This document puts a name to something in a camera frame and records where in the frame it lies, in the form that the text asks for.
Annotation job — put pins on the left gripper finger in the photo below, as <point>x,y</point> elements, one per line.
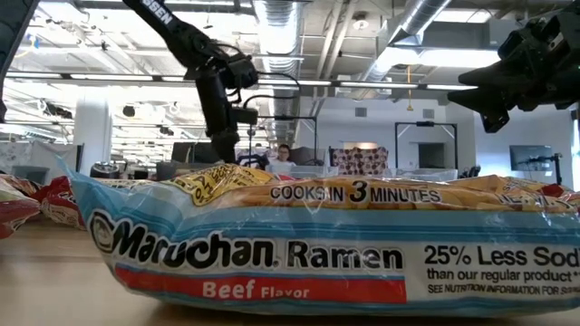
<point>224,147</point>

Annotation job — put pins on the wall monitor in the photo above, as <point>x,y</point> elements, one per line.
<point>530,157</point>

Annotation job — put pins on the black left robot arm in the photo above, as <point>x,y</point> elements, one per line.
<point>181,38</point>

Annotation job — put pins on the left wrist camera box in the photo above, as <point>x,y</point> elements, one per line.
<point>244,115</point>

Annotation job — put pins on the black round bin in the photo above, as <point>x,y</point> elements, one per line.
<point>104,171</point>

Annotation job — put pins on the person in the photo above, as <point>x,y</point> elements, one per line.
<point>283,158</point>

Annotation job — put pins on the dark patterned cloth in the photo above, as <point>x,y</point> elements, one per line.
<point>360,160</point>

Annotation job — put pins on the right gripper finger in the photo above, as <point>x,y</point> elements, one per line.
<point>489,102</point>
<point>498,74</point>

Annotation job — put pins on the white fabric partition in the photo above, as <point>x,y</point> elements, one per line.
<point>50,156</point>

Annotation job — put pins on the grey bin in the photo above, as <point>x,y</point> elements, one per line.
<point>29,173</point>

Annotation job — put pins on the blue Maruchan ramen packet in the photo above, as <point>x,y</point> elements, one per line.
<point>272,235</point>

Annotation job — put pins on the black metal frame stand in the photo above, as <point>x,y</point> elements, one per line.
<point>426,122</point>
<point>283,117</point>

